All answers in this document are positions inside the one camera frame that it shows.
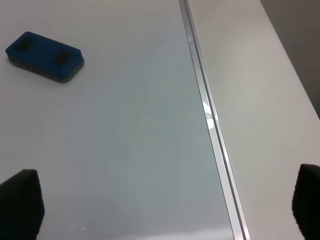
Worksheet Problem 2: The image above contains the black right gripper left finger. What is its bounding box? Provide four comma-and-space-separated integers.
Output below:
0, 169, 45, 240

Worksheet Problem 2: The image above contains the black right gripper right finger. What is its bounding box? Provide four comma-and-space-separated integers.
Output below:
291, 164, 320, 240

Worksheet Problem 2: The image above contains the blue board eraser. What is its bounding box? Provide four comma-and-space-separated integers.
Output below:
5, 31, 85, 84

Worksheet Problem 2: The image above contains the white whiteboard with aluminium frame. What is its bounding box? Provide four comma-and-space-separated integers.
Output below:
0, 0, 249, 240

